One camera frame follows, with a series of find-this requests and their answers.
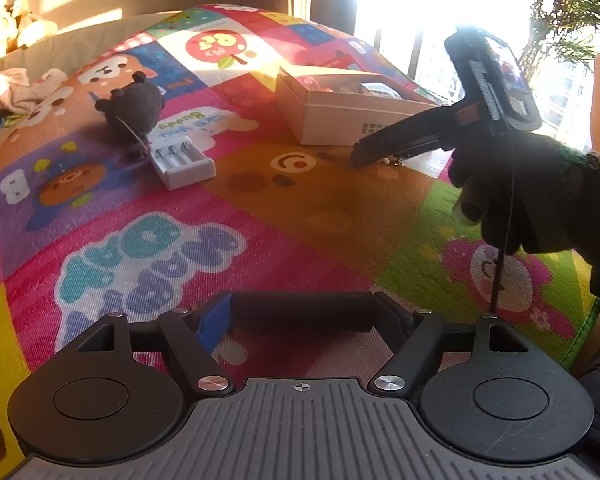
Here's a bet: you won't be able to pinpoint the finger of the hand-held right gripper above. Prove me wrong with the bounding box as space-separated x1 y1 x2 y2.
355 102 464 154
351 142 455 169

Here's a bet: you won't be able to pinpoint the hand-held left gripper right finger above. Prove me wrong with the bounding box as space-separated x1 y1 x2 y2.
372 291 531 395

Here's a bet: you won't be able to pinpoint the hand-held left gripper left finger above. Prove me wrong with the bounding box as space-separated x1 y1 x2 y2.
75 296 234 396

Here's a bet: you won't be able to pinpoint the blue and white packet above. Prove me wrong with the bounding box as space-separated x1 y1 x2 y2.
359 81 402 100

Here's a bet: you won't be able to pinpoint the white cardboard box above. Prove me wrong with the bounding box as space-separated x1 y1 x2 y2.
274 64 442 147

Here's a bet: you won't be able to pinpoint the pink cartoon figure toy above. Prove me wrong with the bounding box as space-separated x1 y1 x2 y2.
291 73 332 93

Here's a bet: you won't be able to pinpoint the person's right hand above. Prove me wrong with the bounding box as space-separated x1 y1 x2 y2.
447 134 600 262

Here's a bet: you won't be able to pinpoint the colourful cartoon play mat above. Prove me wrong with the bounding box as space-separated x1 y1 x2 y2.
0 4 600 461

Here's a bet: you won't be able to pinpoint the palm plant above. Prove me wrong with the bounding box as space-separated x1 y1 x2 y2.
524 0 600 77

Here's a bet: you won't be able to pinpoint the white battery charger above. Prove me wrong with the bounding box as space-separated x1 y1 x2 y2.
147 139 217 192

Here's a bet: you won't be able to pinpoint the black plush toy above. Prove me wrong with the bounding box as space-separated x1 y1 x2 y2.
94 71 166 162

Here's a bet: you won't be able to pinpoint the crumpled light clothes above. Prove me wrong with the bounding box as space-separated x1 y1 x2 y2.
0 67 69 134

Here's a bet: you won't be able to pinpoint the beige sofa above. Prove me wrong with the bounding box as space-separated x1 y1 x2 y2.
0 10 181 93

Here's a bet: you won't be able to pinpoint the brown bear plush toy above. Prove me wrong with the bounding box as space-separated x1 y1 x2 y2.
9 0 59 49

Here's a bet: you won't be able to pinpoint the black cord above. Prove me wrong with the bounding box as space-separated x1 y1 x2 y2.
489 132 517 317

